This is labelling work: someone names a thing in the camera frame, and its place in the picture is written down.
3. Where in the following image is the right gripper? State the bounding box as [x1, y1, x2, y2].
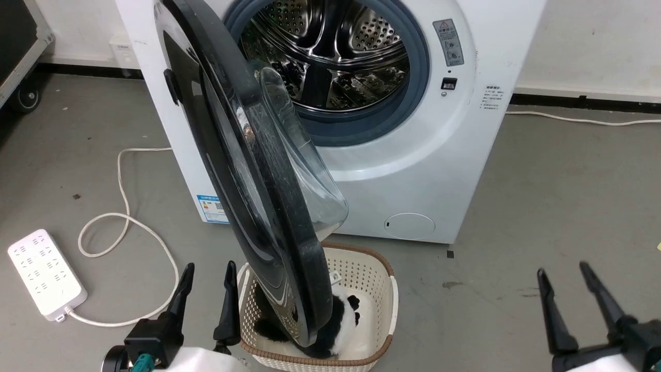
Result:
[537, 261, 661, 372]

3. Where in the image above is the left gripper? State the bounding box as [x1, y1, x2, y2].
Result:
[102, 261, 251, 372]

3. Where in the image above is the black round glass washer door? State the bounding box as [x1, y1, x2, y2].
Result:
[153, 0, 349, 348]

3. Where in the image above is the white front-load washing machine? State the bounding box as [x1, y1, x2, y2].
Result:
[115, 0, 547, 244]

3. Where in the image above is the grey-blue rubber door gasket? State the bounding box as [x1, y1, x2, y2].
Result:
[223, 0, 431, 147]

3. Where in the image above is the blue energy label sticker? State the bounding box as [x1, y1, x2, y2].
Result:
[196, 194, 230, 225]

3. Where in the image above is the black and white panda plush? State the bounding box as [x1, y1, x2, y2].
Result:
[253, 284, 362, 360]

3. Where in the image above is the white multi-socket power strip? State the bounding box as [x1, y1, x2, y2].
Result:
[7, 229, 88, 322]

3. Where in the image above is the cream brown-rimmed laundry basket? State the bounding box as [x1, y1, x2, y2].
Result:
[237, 242, 399, 372]

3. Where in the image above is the round white filter cover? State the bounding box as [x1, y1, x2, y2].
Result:
[384, 213, 436, 240]

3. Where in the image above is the white text sticker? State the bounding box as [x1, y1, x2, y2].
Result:
[482, 84, 506, 112]

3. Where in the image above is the steel perforated washer drum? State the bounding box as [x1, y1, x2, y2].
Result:
[239, 0, 411, 112]

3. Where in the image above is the grey warning sticker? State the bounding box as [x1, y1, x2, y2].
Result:
[433, 19, 465, 67]

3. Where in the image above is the black wheeled flight case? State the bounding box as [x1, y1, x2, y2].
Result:
[0, 0, 55, 115]

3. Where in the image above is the white power strip cable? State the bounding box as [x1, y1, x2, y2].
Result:
[65, 147, 180, 328]

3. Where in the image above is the thin white floor cable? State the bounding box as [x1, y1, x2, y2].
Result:
[506, 111, 661, 127]

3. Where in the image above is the white wall socket box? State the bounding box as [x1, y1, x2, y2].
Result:
[109, 35, 140, 71]

